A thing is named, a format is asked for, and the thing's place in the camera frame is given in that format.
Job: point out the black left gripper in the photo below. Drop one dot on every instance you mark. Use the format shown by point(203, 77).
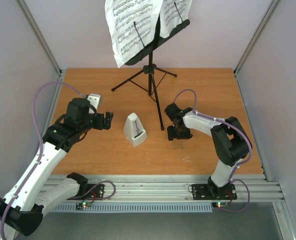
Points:
point(100, 124)

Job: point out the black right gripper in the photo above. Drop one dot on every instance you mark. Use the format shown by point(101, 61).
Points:
point(174, 124)

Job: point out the clear plastic metronome cover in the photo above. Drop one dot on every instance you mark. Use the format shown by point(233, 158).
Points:
point(179, 145)

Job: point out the white grey metronome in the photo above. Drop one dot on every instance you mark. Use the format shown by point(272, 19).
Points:
point(134, 131)

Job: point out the black tripod music stand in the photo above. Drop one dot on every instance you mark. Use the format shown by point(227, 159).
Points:
point(150, 68)

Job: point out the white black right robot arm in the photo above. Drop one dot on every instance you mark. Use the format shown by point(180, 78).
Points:
point(231, 143)

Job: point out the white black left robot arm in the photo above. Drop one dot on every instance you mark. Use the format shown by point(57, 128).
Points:
point(23, 208)

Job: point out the left white sheet music page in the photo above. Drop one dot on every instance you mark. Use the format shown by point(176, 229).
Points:
point(132, 25)

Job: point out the white sheet music page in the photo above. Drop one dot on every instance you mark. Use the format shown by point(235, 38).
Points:
point(132, 25)
point(173, 13)

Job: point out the right white sheet music page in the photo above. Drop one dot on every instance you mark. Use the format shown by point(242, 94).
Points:
point(173, 13)

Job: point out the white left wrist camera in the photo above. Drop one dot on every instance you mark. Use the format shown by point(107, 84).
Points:
point(95, 101)

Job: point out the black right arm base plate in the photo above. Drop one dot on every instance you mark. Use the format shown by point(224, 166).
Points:
point(207, 192)

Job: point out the aluminium front frame rails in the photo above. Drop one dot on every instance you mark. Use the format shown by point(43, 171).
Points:
point(174, 188)

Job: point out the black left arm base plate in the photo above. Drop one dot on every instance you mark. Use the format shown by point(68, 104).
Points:
point(89, 191)

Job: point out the grey slotted cable duct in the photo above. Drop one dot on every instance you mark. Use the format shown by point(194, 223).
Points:
point(108, 208)

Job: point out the left aluminium corner post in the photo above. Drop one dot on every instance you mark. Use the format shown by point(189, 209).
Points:
point(35, 28)

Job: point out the aluminium corner post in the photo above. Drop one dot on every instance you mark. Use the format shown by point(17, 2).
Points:
point(35, 28)
point(257, 33)

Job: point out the right aluminium corner post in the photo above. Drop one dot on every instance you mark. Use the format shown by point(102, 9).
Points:
point(257, 33)

